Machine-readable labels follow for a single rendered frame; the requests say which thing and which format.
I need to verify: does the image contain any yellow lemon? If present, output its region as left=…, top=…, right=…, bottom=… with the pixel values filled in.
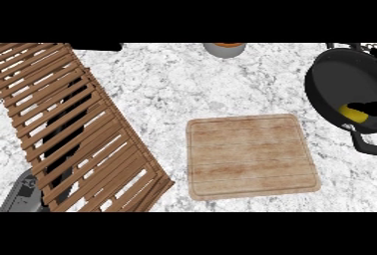
left=338, top=105, right=372, bottom=125

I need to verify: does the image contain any black pot with handles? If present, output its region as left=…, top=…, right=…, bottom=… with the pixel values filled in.
left=304, top=42, right=377, bottom=156

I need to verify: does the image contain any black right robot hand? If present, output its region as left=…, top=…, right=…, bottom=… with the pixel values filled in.
left=345, top=101, right=377, bottom=118

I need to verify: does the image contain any black appliance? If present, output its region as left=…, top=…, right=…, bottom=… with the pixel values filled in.
left=70, top=42, right=125, bottom=52

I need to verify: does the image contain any square wooden cutting board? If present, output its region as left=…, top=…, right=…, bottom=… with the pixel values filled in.
left=185, top=113, right=323, bottom=201

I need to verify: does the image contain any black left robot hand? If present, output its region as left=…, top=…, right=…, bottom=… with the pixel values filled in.
left=40, top=94, right=97, bottom=204

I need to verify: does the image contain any grey cup with orange content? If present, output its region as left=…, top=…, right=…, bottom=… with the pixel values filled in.
left=202, top=42, right=247, bottom=60

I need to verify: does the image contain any wooden slatted rack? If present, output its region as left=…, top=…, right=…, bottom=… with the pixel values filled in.
left=0, top=42, right=178, bottom=213

